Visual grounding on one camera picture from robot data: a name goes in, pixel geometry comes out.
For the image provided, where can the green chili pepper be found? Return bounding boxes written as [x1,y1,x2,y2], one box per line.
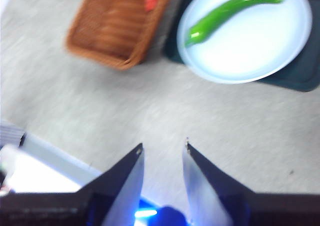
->
[184,0,286,48]

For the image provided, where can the black cutting board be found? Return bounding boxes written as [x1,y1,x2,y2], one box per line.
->
[162,0,320,93]

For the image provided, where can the white frame bar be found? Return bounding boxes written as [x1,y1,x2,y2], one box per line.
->
[18,132,103,187]

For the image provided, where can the brown wicker basket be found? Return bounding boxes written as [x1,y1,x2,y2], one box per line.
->
[65,0,176,71]

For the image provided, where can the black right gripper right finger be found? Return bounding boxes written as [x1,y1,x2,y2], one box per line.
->
[181,141,320,226]

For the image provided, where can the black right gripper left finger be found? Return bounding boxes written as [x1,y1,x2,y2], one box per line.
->
[0,142,145,226]

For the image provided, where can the blue round plate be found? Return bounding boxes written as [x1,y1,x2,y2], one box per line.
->
[176,0,313,85]

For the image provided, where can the grey ribbed block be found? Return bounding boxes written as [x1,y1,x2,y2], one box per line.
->
[0,120,27,147]

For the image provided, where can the blue lit device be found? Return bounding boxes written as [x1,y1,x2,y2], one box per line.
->
[134,198,194,226]

